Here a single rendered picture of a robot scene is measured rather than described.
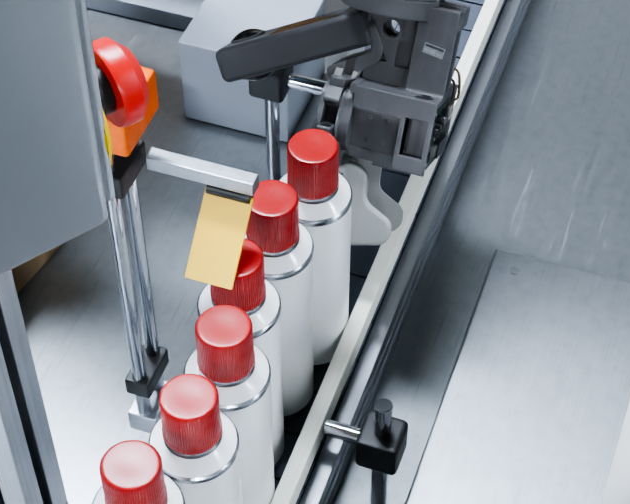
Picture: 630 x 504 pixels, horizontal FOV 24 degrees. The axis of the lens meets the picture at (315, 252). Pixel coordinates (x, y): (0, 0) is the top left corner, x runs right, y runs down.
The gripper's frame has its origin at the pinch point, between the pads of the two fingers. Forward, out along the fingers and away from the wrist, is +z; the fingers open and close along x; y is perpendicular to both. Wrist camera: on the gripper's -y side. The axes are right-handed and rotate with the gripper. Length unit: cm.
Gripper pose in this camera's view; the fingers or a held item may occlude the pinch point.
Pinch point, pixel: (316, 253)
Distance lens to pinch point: 106.4
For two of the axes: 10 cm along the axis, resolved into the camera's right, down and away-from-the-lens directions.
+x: 2.9, -2.9, 9.1
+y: 9.4, 2.5, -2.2
